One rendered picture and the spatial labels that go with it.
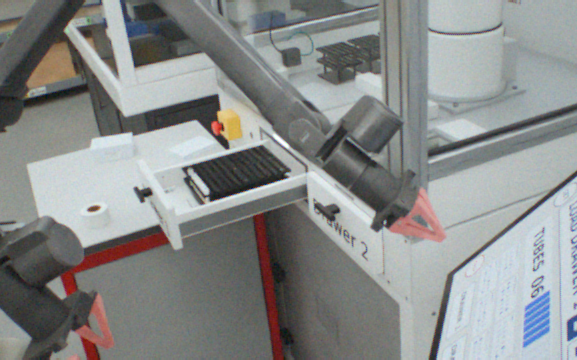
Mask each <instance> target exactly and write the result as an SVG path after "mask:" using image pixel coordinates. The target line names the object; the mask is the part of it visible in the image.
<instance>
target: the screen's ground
mask: <svg viewBox="0 0 577 360"><path fill-rule="evenodd" d="M552 197H553V196H552ZM552 197H551V198H550V199H549V200H547V201H546V202H545V203H544V204H542V205H541V206H540V207H539V208H536V209H535V211H534V212H533V213H531V214H530V215H529V216H528V217H526V218H525V219H524V220H523V221H521V222H519V223H518V224H517V225H515V226H514V227H513V229H512V230H510V231H509V232H508V233H507V234H505V235H504V236H503V237H501V238H499V239H498V240H497V241H496V242H494V243H493V244H492V245H491V246H489V248H488V249H487V254H486V261H485V267H486V266H488V264H489V263H490V262H491V261H493V260H494V259H495V258H497V257H498V256H499V255H500V254H503V253H504V252H505V251H507V250H508V249H509V248H511V246H512V245H513V244H514V243H516V242H517V241H518V240H521V239H522V238H523V243H522V259H521V274H519V290H518V306H517V321H516V336H515V352H514V360H519V353H521V335H522V316H523V298H524V286H526V285H527V284H528V282H530V281H531V280H533V279H534V278H535V277H537V276H539V275H541V274H542V273H543V272H545V271H546V270H548V269H549V268H550V267H552V360H561V339H560V274H559V209H560V208H561V207H562V206H561V207H560V208H559V209H558V211H555V212H554V213H553V214H552ZM469 263H470V262H469ZM469 263H468V264H469ZM468 264H467V266H468ZM467 266H465V267H467ZM465 267H463V268H462V269H461V270H460V271H458V272H457V273H456V274H455V275H454V279H453V285H452V290H451V295H450V299H449V305H448V310H446V315H445V321H444V325H443V330H442V335H441V341H440V345H439V350H438V355H437V360H441V355H442V350H443V349H444V348H446V347H448V346H450V345H451V344H452V343H454V342H455V341H457V340H458V339H459V337H461V336H462V335H464V334H465V333H467V332H468V340H467V346H466V352H464V359H463V360H467V359H468V351H469V345H470V337H471V331H472V324H473V317H474V310H475V304H476V296H477V290H478V282H479V276H480V270H479V271H478V272H477V273H475V274H474V275H473V276H472V277H470V278H469V279H468V280H465V281H464V282H463V278H464V273H465ZM485 267H483V268H485ZM483 268H482V269H483ZM475 280H476V286H475V293H474V299H473V306H472V312H471V319H470V325H468V326H467V327H464V328H463V329H462V330H460V331H459V332H457V333H456V334H455V335H453V336H452V337H450V339H449V340H448V341H445V342H444V340H445V334H446V329H448V324H449V318H450V313H451V308H452V303H453V297H455V296H456V295H457V294H459V293H460V292H461V291H462V290H464V289H465V288H467V287H469V286H470V285H471V284H473V282H474V281H475Z"/></svg>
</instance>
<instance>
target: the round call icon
mask: <svg viewBox="0 0 577 360"><path fill-rule="evenodd" d="M486 254H487V250H486V251H485V252H483V253H481V254H480V255H479V256H478V257H476V258H475V259H474V260H473V261H471V262H470V263H469V264H468V266H467V267H465V273H464V278H463V282H464V281H465V280H468V279H469V278H470V277H472V276H473V275H474V274H475V273H477V272H478V271H479V270H481V269H482V268H483V267H485V261H486Z"/></svg>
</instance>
